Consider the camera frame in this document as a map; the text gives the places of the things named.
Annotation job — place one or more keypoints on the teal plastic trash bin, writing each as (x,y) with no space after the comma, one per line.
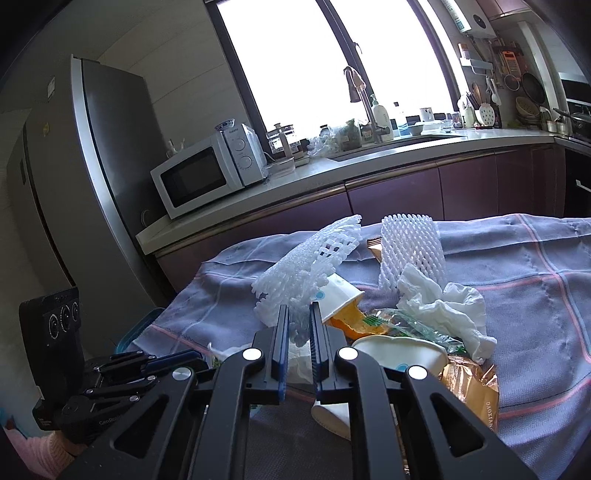
(137,329)

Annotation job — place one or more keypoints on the chrome kitchen faucet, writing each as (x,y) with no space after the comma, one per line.
(358,93)

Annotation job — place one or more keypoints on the white wall water heater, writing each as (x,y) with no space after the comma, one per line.
(469,18)

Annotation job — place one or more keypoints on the white soap dispenser bottle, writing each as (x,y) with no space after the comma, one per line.
(384,131)

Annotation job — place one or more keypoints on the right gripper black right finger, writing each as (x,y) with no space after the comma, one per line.
(343,374)

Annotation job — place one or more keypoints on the blue white bowl on microwave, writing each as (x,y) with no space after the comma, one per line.
(225,125)

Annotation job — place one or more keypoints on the white foam net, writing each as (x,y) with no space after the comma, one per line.
(411,239)
(295,280)

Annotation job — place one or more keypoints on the pink sleeve forearm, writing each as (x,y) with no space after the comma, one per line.
(47,456)

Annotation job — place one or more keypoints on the green clear plastic wrapper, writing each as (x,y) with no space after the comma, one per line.
(400,324)

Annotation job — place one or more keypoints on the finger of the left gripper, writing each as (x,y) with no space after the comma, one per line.
(189,358)
(122,362)

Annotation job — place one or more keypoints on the white microwave oven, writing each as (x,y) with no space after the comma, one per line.
(209,170)

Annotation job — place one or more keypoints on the gold foil snack wrapper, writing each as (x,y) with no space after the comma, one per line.
(476,387)

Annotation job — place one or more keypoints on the white kitchen countertop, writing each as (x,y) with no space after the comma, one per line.
(324,173)

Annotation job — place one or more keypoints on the purple kitchen base cabinets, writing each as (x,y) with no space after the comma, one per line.
(529,180)

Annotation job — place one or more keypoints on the white tissue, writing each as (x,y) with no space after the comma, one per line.
(455,310)

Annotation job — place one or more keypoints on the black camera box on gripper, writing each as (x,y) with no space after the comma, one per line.
(50,331)

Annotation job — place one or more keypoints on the orange peel piece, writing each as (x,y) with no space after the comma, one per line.
(356,324)

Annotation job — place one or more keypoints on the silver refrigerator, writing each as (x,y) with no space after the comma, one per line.
(80,185)

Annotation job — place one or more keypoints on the grey plaid tablecloth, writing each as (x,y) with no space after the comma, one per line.
(534,274)

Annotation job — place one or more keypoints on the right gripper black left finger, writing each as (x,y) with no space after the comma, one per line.
(255,376)

